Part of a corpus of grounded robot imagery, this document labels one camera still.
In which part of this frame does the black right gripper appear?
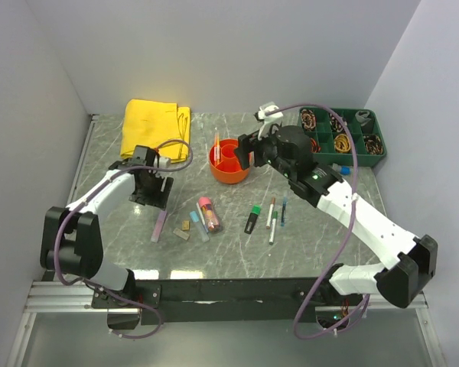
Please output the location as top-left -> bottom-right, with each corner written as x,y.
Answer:
233,124 -> 295,179

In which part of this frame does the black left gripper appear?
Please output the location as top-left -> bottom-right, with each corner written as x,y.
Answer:
130,172 -> 174,210

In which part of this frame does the purple highlighter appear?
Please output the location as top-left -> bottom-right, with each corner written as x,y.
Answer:
151,210 -> 168,243

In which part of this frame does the light blue cap highlighter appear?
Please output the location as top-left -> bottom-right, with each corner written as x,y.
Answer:
190,211 -> 210,243

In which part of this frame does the green black highlighter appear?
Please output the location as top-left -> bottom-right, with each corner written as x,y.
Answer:
244,205 -> 261,234

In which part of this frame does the brown cap white marker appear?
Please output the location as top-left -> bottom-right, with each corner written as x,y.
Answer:
265,196 -> 275,229

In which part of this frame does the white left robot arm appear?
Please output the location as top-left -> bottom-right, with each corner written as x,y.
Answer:
40,159 -> 176,307

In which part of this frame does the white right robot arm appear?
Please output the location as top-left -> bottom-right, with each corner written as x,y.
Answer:
234,126 -> 438,308

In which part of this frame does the orange round pen holder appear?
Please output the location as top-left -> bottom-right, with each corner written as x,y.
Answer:
209,138 -> 250,184

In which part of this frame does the white thin pen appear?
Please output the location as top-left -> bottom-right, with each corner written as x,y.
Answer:
196,201 -> 209,233

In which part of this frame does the brown small eraser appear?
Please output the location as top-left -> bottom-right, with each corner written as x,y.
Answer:
181,220 -> 190,231

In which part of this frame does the pink lid marker tube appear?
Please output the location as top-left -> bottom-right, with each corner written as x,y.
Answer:
198,196 -> 222,233

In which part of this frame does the grey tan eraser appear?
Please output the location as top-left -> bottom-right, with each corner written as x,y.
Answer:
173,228 -> 190,241

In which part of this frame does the blue transparent pen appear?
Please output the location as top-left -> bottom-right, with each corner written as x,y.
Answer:
280,190 -> 288,227

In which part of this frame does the yellow folded cloth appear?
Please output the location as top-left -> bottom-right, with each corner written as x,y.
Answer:
120,99 -> 191,158

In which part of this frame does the green cap white marker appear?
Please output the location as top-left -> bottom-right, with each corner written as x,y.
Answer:
269,210 -> 278,245

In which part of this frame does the green compartment tray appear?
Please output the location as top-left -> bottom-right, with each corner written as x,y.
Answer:
298,106 -> 387,167

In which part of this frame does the black base beam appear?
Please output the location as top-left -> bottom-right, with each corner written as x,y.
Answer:
91,277 -> 364,326

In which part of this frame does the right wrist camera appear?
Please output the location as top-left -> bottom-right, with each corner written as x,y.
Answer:
254,102 -> 283,134

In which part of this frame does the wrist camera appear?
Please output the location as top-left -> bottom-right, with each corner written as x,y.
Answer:
131,145 -> 171,168
254,102 -> 283,134

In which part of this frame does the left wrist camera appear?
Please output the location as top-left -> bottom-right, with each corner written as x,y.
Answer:
131,145 -> 171,168

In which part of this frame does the aluminium rail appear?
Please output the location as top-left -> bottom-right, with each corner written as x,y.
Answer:
22,277 -> 429,314

